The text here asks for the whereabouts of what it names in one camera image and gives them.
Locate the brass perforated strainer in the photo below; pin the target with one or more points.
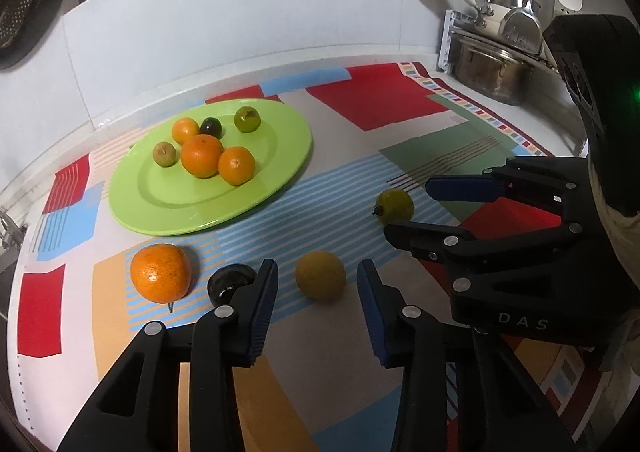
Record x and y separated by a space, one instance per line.
13 19

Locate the brown-yellow round fruit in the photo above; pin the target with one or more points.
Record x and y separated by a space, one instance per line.
164 154

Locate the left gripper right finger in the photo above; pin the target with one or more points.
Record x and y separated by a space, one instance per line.
461 390

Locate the dark plum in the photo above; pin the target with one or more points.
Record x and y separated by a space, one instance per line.
212 126
223 284

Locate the green plate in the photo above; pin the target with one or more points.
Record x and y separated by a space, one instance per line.
153 200

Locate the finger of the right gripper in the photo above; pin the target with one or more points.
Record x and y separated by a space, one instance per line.
463 188
455 248

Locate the colourful patchwork table mat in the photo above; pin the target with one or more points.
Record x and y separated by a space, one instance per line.
317 386

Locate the green lime on plate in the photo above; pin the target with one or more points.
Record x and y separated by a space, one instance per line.
247 119

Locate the metal dish rack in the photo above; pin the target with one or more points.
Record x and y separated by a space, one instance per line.
457 25

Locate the yellow round fruit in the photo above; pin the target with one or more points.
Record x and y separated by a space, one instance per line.
320 276

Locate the small orange back plate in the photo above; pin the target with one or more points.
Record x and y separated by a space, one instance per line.
184 129

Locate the small orange plate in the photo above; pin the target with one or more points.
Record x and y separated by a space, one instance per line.
236 165
184 129

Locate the large orange on plate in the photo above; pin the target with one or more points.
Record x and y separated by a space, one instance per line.
200 155

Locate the small orange front plate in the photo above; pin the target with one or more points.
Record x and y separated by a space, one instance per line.
236 165

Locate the green fruit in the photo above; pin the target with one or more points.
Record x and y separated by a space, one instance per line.
393 205

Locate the steel cooking pot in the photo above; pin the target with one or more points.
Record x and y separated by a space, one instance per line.
491 71

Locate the large orange on mat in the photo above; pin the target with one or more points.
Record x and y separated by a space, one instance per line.
161 273

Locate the metal spatula turner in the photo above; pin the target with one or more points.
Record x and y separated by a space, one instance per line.
521 29

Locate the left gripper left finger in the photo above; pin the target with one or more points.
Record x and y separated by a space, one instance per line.
135 406

